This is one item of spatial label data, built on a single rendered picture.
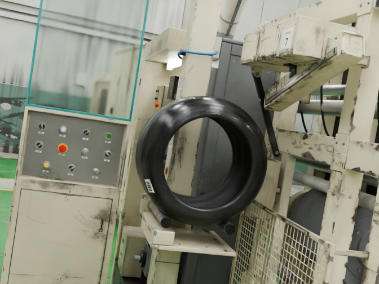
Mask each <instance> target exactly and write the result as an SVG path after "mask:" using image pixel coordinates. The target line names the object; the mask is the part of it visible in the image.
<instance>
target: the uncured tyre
mask: <svg viewBox="0 0 379 284"><path fill-rule="evenodd" d="M205 117H208V118H210V119H212V120H214V121H215V122H216V123H218V124H219V125H220V126H221V127H222V128H223V129H224V130H225V132H226V134H227V136H228V138H229V140H230V143H231V148H232V161H231V165H230V169H229V171H228V173H227V175H226V177H225V178H224V179H223V181H222V182H221V183H220V184H219V185H218V186H217V187H216V188H214V189H213V190H211V191H209V192H207V193H205V194H201V195H198V196H184V195H181V194H178V193H175V192H173V191H172V190H170V188H169V186H168V184H167V182H166V179H165V174H164V155H165V151H166V148H167V146H168V143H169V141H170V140H171V138H172V137H173V136H174V134H175V133H176V132H177V131H178V130H179V129H180V128H181V127H183V126H184V125H186V124H187V123H189V122H191V121H193V120H196V119H199V118H205ZM135 163H136V170H137V174H138V178H139V180H140V183H141V185H142V187H143V189H144V190H145V192H146V193H147V194H148V196H149V197H150V199H151V200H152V202H153V203H154V204H155V205H156V206H157V207H158V208H159V209H160V210H161V211H162V212H163V213H164V214H166V215H167V216H169V217H170V218H172V219H174V220H176V221H179V222H181V223H184V224H188V225H197V226H207V225H216V224H220V223H223V222H225V221H228V220H230V219H232V218H234V217H235V216H238V215H239V214H240V213H242V212H243V211H244V210H245V209H246V208H247V207H248V206H249V205H250V204H251V203H252V202H253V201H254V199H255V198H256V196H257V195H258V193H259V191H260V190H261V187H262V185H263V182H264V180H265V176H266V171H267V149H266V143H265V140H264V138H263V135H262V133H261V131H260V129H259V127H258V125H257V124H256V122H255V121H254V119H253V118H252V117H251V116H250V115H249V114H248V113H247V112H246V111H245V110H244V109H243V108H241V107H240V106H238V105H236V104H235V103H233V102H231V101H228V100H226V99H223V98H219V97H214V96H189V97H183V98H180V99H177V100H174V101H172V102H170V103H168V104H166V105H164V106H163V107H162V108H160V109H159V110H158V111H157V112H156V113H155V114H154V115H153V116H152V117H151V118H150V119H149V120H148V122H147V123H146V125H145V126H144V128H143V129H142V132H141V134H140V137H139V139H138V143H137V146H136V155H135ZM144 179H150V182H151V184H152V188H153V190H154V193H149V191H148V188H147V186H146V182H145V180H144Z"/></svg>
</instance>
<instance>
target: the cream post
mask: <svg viewBox="0 0 379 284"><path fill-rule="evenodd" d="M221 5H222V0H191V5H190V10H189V17H188V24H187V31H186V38H185V42H184V46H183V47H184V50H187V51H194V52H204V53H214V48H215V40H216V36H217V29H218V23H219V16H220V11H221ZM181 61H182V63H181V68H180V74H183V79H182V86H181V89H177V95H176V100H177V99H180V98H183V97H189V96H207V93H208V85H209V79H210V72H211V65H212V61H213V55H197V54H189V53H186V55H185V56H182V60H181ZM180 74H179V78H180ZM178 84H179V81H178ZM202 122H203V118H199V119H196V120H193V121H191V122H189V123H187V124H186V125H184V126H183V127H181V128H180V129H179V130H178V131H177V132H176V133H175V134H174V136H173V143H172V147H168V153H167V157H166V164H165V169H166V168H167V169H168V172H167V174H165V171H164V174H165V179H166V182H167V184H168V186H169V188H170V190H172V191H173V192H175V193H178V194H181V195H184V196H191V191H192V184H193V177H194V173H195V167H196V160H197V153H198V148H199V142H200V135H201V128H202ZM169 218H170V217H169ZM170 220H171V227H180V228H186V224H184V223H181V222H179V221H176V220H174V219H172V218H170ZM181 254H182V252H180V251H168V250H156V249H152V254H151V260H150V265H149V272H148V278H147V284H177V279H178V272H179V265H180V259H181Z"/></svg>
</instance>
